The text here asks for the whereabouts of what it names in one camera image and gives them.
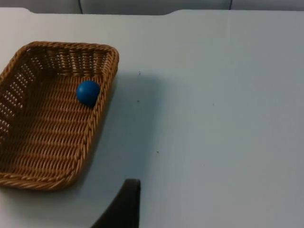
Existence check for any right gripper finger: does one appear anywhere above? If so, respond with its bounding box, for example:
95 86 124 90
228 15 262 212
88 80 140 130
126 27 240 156
91 179 141 228

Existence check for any blue ball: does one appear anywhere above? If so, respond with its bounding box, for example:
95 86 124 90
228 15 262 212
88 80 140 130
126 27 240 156
76 80 101 107

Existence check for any pale brown wicker basket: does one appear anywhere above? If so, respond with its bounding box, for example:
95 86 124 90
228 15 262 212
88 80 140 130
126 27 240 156
0 41 120 192

